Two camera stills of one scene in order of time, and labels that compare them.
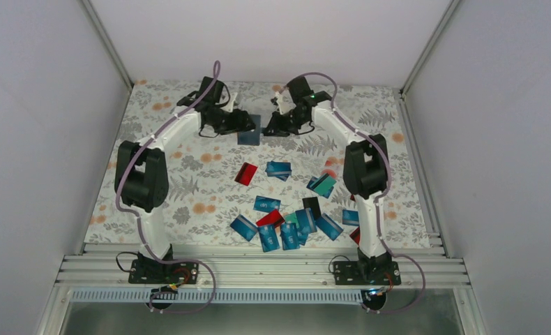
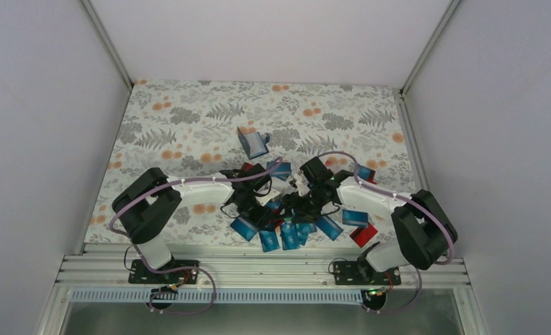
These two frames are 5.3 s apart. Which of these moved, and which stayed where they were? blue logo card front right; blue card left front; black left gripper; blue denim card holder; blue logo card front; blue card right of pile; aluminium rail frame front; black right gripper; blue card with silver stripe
Moved: blue denim card holder; black right gripper; black left gripper
Stayed: aluminium rail frame front; blue logo card front; blue card left front; blue logo card front right; blue card with silver stripe; blue card right of pile
